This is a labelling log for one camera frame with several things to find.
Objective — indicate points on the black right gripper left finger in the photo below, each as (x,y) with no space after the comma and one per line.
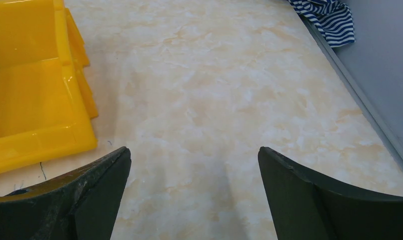
(78,205)

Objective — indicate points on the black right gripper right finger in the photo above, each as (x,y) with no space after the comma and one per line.
(308,205)

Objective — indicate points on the yellow plastic bin right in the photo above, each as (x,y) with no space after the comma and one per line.
(46,104)

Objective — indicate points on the blue white striped cloth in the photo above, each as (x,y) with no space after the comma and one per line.
(332,18)

